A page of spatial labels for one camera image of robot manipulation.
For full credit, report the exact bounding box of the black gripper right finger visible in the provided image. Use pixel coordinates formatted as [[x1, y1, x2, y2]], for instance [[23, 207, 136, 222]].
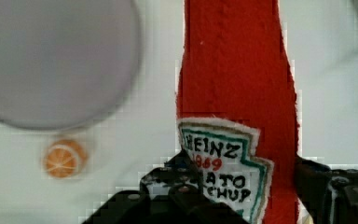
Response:
[[294, 156, 358, 224]]

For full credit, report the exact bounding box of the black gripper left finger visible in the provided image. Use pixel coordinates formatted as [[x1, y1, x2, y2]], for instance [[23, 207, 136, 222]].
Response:
[[140, 150, 203, 199]]

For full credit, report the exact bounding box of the red plush ketchup bottle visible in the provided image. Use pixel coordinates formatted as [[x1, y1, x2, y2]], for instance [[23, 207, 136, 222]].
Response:
[[177, 0, 298, 224]]

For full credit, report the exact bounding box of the orange slice toy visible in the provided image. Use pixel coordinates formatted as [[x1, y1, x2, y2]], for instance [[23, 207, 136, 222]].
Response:
[[41, 139, 89, 178]]

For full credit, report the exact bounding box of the lavender oval plate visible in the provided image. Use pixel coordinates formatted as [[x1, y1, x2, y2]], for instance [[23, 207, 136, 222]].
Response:
[[0, 0, 142, 131]]

